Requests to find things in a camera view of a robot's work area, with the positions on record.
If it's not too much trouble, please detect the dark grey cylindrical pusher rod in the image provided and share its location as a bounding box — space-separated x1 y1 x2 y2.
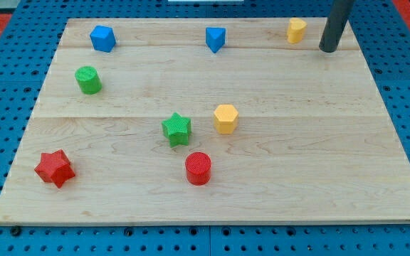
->
319 0 355 53

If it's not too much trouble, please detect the green star block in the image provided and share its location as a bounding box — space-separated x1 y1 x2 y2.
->
162 112 191 147

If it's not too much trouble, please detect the red star block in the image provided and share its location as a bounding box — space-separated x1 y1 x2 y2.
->
34 149 75 188

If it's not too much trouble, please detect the blue triangle block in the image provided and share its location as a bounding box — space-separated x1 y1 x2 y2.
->
206 27 226 53

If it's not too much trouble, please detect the yellow hexagon block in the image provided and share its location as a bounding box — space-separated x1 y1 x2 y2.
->
214 105 238 134

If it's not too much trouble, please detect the wooden board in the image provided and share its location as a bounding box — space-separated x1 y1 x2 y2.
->
0 18 410 226

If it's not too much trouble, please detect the red cylinder block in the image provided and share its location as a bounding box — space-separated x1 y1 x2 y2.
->
185 152 211 186

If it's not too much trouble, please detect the blue cube block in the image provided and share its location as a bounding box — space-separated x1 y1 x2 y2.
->
90 25 116 53

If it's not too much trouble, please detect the green cylinder block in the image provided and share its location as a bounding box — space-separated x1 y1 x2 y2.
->
75 66 102 95

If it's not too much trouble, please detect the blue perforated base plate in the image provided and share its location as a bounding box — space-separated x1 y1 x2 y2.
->
0 1 410 255

